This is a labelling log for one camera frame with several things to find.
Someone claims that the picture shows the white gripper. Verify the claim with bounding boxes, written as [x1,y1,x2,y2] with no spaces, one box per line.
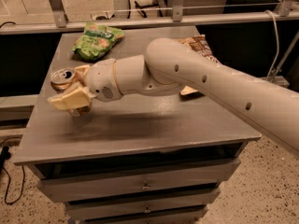
[48,59,122,110]

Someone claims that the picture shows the orange soda can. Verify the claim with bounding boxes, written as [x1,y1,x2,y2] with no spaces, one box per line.
[48,65,92,117]

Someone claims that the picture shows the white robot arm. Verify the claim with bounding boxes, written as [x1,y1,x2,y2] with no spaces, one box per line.
[48,38,299,155]

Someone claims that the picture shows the green rice chip bag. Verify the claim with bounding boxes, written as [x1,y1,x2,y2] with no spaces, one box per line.
[72,22,124,62]

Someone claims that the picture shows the brown sea salt chip bag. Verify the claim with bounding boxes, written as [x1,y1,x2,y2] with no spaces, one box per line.
[178,35,219,97]

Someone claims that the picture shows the grey drawer cabinet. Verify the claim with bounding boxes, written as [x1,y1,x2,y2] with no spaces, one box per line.
[13,25,262,224]

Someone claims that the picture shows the black floor cable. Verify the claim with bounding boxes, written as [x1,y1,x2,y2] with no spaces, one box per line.
[0,137,26,206]

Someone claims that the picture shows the white cable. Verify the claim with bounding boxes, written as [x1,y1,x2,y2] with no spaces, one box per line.
[264,9,280,79]

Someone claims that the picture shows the grey metal railing frame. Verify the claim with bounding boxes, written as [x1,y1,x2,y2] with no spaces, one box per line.
[0,0,299,35]

